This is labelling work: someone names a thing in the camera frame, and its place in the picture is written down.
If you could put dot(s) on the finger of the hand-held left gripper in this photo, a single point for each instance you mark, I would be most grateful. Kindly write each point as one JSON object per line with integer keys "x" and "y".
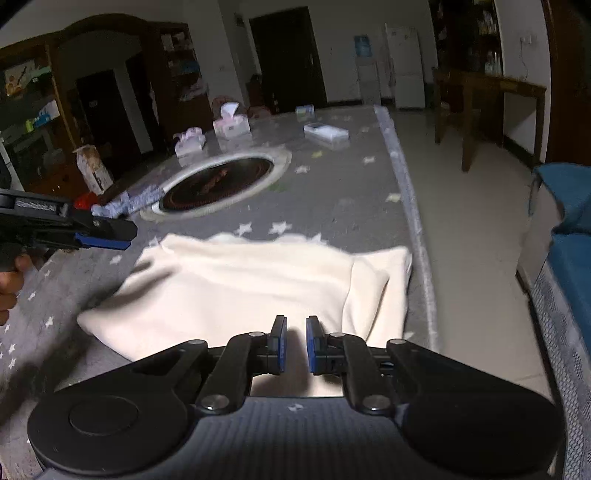
{"x": 99, "y": 242}
{"x": 111, "y": 228}

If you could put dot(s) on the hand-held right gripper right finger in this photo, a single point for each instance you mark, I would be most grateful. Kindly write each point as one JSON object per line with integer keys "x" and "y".
{"x": 312, "y": 346}

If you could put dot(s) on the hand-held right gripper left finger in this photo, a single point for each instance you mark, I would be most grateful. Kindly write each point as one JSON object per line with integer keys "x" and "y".
{"x": 280, "y": 346}

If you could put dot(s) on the cream sweatshirt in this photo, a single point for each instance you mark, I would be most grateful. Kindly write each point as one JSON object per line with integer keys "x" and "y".
{"x": 231, "y": 286}

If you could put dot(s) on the person's left hand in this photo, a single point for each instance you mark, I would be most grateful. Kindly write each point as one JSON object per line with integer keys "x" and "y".
{"x": 10, "y": 290}

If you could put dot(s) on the red plastic stool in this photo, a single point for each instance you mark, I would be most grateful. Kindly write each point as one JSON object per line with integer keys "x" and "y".
{"x": 86, "y": 200}

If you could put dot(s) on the white paper bag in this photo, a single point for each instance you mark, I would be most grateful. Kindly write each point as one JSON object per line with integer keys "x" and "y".
{"x": 94, "y": 170}

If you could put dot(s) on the white teal carton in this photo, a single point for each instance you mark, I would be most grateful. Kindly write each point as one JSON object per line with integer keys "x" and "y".
{"x": 46, "y": 113}

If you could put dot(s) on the round black built-in hotplate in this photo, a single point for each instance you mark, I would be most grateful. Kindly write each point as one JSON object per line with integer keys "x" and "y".
{"x": 217, "y": 182}

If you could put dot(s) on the small white tissue pack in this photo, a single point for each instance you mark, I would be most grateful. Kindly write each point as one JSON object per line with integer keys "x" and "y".
{"x": 190, "y": 144}

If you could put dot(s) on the grey star-print tablecloth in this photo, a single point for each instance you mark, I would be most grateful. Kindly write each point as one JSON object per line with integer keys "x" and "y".
{"x": 346, "y": 198}

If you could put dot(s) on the pink white tissue box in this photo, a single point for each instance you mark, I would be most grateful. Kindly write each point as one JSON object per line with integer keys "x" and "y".
{"x": 233, "y": 124}

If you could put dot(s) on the arched wooden shelf unit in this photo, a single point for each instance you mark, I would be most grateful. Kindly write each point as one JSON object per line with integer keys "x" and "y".
{"x": 154, "y": 69}

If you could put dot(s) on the white remote control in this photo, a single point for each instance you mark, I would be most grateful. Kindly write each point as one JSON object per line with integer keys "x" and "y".
{"x": 325, "y": 134}

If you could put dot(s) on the small pale packet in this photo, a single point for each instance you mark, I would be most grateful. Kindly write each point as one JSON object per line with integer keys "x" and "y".
{"x": 304, "y": 113}

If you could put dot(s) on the dark wooden door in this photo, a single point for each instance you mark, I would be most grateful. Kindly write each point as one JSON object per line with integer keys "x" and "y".
{"x": 286, "y": 60}

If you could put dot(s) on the white water dispenser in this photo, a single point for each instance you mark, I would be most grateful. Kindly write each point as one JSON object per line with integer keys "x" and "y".
{"x": 368, "y": 83}

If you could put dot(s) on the blue sofa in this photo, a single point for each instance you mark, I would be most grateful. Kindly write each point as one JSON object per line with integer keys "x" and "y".
{"x": 570, "y": 258}

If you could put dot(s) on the white refrigerator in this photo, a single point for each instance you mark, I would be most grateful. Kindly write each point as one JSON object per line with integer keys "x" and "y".
{"x": 406, "y": 69}

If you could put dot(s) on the blue water bottle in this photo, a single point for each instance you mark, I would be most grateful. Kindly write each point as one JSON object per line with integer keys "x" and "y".
{"x": 363, "y": 46}

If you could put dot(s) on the brown wooden desk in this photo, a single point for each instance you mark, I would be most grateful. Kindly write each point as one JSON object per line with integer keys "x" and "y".
{"x": 498, "y": 85}

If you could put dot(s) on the dark wooden display cabinet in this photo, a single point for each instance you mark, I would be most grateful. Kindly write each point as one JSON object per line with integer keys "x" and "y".
{"x": 461, "y": 37}

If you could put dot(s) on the brown glazed door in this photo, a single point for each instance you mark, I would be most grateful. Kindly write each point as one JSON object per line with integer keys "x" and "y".
{"x": 570, "y": 78}

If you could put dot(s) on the white wall socket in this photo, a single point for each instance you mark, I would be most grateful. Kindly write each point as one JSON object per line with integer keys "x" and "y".
{"x": 526, "y": 40}

